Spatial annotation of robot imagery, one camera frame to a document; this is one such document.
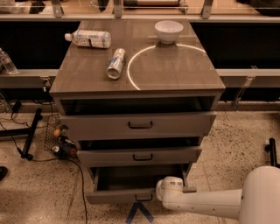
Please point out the blue tape cross mark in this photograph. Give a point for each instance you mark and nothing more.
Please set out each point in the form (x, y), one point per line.
(139, 207)

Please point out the black shoe tip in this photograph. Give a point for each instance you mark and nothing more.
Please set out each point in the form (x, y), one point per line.
(3, 172)

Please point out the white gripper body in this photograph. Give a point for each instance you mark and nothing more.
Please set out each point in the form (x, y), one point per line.
(170, 185)

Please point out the white plastic bottle lying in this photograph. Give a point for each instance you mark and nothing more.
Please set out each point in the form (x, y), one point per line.
(93, 39)

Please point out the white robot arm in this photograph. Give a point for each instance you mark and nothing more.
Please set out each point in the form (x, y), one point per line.
(257, 202)

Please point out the grey drawer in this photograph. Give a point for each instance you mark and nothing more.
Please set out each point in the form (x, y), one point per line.
(148, 156)
(125, 184)
(136, 126)

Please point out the white ceramic bowl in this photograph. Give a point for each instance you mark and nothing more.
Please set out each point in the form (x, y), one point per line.
(168, 31)

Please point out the black floor stand right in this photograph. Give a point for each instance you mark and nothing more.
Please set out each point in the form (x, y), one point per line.
(271, 153)

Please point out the clear water bottle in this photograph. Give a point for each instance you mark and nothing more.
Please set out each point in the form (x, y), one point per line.
(7, 63)

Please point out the grey wooden drawer cabinet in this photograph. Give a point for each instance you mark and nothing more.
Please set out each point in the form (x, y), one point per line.
(156, 78)

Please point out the black floor stand left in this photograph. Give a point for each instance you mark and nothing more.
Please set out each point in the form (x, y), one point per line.
(29, 132)

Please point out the wire basket with objects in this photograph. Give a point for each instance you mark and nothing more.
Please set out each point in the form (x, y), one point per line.
(56, 139)

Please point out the silver drink can lying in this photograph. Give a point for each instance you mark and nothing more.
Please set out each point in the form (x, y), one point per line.
(116, 64)

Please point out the black floor stand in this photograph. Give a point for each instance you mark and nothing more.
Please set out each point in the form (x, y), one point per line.
(29, 132)
(271, 153)

